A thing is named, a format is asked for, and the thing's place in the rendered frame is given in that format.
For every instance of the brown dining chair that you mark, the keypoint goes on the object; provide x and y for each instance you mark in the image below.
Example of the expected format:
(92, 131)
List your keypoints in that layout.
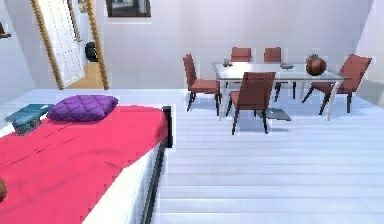
(254, 93)
(240, 54)
(200, 83)
(350, 76)
(272, 54)

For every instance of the small dark table ornament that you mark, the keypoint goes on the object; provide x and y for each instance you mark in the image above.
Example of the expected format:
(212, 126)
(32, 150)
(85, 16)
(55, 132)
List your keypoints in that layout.
(227, 62)

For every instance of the white glass-top dining table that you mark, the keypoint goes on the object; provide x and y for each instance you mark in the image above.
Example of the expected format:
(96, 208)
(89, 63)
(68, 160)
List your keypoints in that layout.
(266, 74)

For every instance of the small grey bowl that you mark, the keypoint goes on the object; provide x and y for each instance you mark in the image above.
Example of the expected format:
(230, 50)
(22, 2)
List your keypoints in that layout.
(286, 66)

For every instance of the purple quilted pillow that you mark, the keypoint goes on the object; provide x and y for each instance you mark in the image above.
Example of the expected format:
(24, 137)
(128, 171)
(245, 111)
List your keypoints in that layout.
(83, 107)

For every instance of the black round object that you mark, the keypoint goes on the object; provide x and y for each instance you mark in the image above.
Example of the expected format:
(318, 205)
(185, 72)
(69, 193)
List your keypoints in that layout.
(91, 52)

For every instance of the bed with pink cover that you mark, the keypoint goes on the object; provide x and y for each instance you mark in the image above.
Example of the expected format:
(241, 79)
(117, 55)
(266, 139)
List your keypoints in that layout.
(76, 160)

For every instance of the grey potted plant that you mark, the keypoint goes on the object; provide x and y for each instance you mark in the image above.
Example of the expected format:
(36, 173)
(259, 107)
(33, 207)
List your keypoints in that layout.
(312, 57)

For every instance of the white room door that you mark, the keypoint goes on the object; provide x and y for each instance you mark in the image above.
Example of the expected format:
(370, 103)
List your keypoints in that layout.
(63, 43)

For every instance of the teal box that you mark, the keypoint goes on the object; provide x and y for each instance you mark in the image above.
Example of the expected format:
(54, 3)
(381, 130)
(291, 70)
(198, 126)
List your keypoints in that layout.
(27, 116)

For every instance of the dark framed wall picture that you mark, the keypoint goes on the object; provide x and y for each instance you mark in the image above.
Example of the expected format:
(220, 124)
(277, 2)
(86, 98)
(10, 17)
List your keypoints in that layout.
(128, 8)

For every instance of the dark wall shelf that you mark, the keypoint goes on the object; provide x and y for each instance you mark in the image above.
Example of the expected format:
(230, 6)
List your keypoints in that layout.
(3, 32)

